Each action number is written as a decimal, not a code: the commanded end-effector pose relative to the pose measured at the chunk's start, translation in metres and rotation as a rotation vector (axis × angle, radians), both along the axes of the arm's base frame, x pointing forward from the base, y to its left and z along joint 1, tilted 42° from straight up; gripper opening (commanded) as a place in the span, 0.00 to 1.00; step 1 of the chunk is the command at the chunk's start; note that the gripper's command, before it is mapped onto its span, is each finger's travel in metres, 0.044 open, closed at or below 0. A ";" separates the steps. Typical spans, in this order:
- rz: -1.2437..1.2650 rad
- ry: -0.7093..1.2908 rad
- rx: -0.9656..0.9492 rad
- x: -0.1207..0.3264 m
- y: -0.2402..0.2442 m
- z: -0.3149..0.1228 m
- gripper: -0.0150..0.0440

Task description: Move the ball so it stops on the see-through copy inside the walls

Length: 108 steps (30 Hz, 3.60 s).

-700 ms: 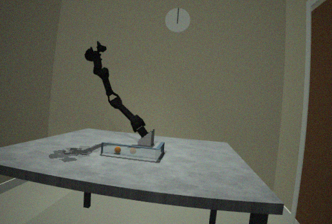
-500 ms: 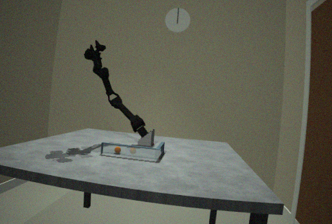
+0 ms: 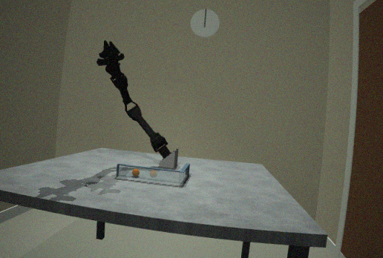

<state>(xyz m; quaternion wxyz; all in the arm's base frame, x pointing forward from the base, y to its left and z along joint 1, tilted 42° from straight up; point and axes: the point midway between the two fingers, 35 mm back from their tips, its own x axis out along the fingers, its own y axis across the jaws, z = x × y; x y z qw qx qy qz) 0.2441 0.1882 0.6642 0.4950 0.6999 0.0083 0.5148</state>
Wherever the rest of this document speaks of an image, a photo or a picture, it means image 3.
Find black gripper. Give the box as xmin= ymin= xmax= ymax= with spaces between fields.
xmin=99 ymin=40 xmax=125 ymax=69

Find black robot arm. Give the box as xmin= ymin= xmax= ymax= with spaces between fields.
xmin=96 ymin=57 xmax=171 ymax=160

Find low clear corner walls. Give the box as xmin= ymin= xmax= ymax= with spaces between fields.
xmin=117 ymin=165 xmax=190 ymax=185

